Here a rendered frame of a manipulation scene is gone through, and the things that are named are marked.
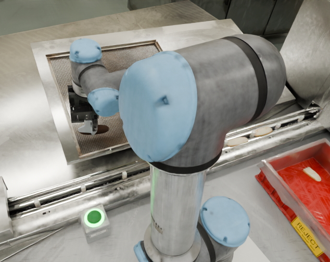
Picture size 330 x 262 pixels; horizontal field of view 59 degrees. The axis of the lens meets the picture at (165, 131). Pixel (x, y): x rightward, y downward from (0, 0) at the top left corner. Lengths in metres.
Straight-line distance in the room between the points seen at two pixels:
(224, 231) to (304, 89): 0.96
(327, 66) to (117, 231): 1.04
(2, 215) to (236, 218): 0.61
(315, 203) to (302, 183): 0.09
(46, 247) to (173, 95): 0.74
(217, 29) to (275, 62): 1.29
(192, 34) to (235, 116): 1.24
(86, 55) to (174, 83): 0.45
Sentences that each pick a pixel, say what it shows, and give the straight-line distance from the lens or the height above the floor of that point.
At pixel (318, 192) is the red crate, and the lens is 1.24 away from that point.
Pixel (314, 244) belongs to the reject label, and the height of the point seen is 0.86.
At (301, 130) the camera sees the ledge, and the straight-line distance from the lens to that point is 1.38.
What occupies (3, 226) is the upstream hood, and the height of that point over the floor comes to 0.92.
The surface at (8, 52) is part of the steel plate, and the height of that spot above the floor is 0.82.
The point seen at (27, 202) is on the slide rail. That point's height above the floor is 0.85.
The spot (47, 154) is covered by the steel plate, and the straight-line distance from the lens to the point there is 1.14.
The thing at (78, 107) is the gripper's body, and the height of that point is 1.09.
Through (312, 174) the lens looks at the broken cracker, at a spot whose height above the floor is 0.83.
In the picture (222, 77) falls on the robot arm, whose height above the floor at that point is 1.51.
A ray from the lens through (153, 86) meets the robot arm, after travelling 0.29.
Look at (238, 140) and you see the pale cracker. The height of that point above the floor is 0.86.
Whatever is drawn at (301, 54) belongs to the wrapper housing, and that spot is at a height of 1.06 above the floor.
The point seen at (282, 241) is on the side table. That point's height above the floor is 0.82.
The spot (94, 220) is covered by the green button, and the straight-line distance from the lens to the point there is 0.88.
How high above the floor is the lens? 1.69
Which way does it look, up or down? 46 degrees down
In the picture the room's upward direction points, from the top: 10 degrees clockwise
